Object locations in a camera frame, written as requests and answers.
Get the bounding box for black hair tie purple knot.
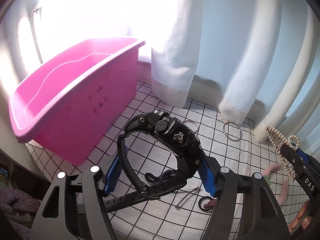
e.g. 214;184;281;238
198;196;216;211

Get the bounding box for pearl hair claw clip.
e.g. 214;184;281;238
265;125;299;181

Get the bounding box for pink strawberry plush headband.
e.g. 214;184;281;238
261;162;291;205

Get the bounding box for black digital wristwatch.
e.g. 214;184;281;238
102;109;203;213

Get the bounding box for person right hand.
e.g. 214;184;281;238
288;200;313;233

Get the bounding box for black hair pins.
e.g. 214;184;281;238
175;186;200;209

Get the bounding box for black white checked sheet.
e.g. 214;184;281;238
24;80;311;240

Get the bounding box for large silver bangle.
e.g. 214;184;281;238
222;121;243;142

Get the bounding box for small silver bangle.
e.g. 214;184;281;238
183;119;199;135

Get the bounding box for pink plastic tub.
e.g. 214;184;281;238
9;37;145;165

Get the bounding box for white curtain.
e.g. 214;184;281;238
1;0;319;144

